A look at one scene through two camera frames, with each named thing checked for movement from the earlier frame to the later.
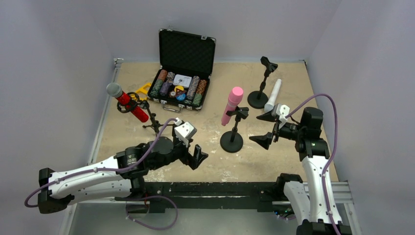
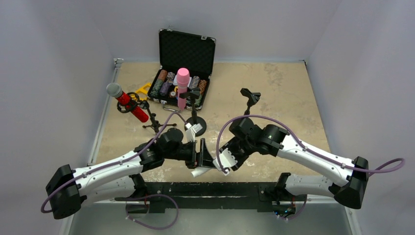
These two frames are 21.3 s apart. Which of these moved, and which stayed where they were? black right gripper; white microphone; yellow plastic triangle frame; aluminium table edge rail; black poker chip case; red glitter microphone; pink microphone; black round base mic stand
Moved: black right gripper; white microphone; pink microphone; black round base mic stand
Stayed: black poker chip case; aluminium table edge rail; yellow plastic triangle frame; red glitter microphone
